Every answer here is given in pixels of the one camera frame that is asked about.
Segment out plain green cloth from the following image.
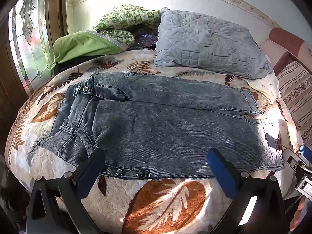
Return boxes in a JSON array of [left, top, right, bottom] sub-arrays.
[[50, 30, 127, 72]]

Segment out white cloth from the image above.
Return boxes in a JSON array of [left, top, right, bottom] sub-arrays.
[[244, 55, 281, 103]]

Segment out grey-blue denim pants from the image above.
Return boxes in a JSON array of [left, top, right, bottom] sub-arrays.
[[39, 72, 285, 180]]

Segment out leaf-printed fleece blanket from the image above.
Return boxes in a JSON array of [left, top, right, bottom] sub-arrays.
[[5, 49, 303, 234]]

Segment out stained glass window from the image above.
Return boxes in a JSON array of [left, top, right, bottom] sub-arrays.
[[8, 0, 55, 94]]

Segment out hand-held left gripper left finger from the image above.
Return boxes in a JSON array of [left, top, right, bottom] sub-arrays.
[[26, 147, 106, 234]]

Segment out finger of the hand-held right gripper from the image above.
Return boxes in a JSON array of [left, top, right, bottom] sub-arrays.
[[282, 148, 308, 176], [299, 145, 312, 162]]

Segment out person's right hand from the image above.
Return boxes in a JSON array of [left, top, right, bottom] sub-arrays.
[[290, 196, 310, 232]]

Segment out dark purple cloth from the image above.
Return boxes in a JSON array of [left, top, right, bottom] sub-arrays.
[[129, 30, 160, 51]]

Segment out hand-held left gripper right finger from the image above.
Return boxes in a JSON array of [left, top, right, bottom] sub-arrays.
[[206, 148, 287, 234]]

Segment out grey quilted pillow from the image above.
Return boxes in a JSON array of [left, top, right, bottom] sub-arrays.
[[153, 7, 273, 80]]

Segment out green and white patterned quilt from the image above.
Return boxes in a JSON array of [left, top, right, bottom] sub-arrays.
[[92, 4, 162, 53]]

